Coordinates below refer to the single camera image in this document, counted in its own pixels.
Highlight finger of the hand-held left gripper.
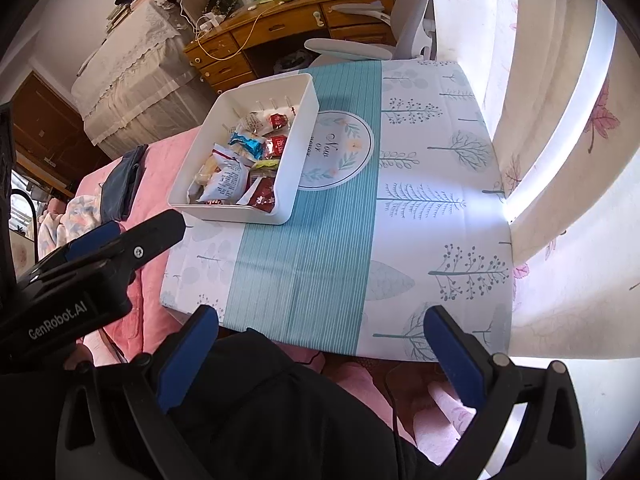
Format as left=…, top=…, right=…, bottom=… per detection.
left=30, top=210, right=187, bottom=286
left=65, top=221, right=124, bottom=262

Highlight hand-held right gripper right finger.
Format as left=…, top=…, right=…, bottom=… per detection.
left=423, top=304, right=587, bottom=480

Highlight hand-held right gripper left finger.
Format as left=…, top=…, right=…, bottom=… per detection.
left=55, top=304, right=219, bottom=480

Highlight yellow rice crisp packet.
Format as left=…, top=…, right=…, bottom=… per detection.
left=194, top=157, right=221, bottom=186

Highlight red white bread packet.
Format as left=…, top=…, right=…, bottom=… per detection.
left=200, top=144, right=251, bottom=204

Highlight dark brown snack packet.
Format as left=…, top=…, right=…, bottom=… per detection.
left=247, top=175, right=278, bottom=213

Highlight blue snack packet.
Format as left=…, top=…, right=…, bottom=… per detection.
left=229, top=132, right=265, bottom=160

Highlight small dark red packet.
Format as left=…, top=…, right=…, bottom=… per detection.
left=262, top=135, right=290, bottom=160

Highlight white plastic bin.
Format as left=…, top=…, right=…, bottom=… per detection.
left=167, top=72, right=321, bottom=226

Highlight floral printed blanket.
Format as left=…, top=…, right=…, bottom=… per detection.
left=37, top=195, right=106, bottom=256

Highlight folded blue jeans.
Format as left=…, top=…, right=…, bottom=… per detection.
left=99, top=144, right=149, bottom=221

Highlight person's black clothing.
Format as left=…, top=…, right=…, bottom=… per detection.
left=0, top=330, right=451, bottom=480

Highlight brown wooden door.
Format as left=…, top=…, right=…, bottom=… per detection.
left=10, top=72, right=108, bottom=181

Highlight teal tree print tablecloth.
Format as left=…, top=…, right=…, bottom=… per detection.
left=160, top=57, right=516, bottom=363

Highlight lace covered cabinet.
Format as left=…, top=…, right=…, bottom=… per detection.
left=71, top=0, right=216, bottom=161

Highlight wooden desk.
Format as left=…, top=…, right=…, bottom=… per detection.
left=184, top=0, right=398, bottom=96

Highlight white leaf print curtain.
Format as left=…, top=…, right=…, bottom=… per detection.
left=427, top=0, right=640, bottom=361

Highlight white office chair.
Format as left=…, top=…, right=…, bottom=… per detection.
left=304, top=0, right=438, bottom=63

